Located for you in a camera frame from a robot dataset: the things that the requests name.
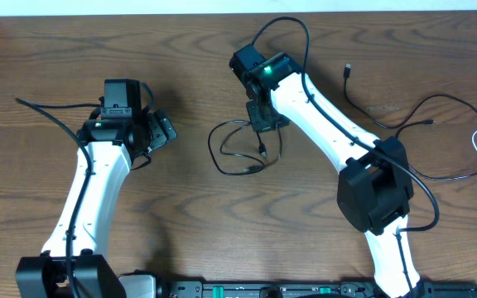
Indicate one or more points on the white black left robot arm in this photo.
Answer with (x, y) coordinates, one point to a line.
(73, 261)

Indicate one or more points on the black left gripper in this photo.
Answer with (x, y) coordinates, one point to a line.
(161, 128)

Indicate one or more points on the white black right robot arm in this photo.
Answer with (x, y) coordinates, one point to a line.
(373, 189)

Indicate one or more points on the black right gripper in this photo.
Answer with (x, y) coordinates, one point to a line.
(257, 123)

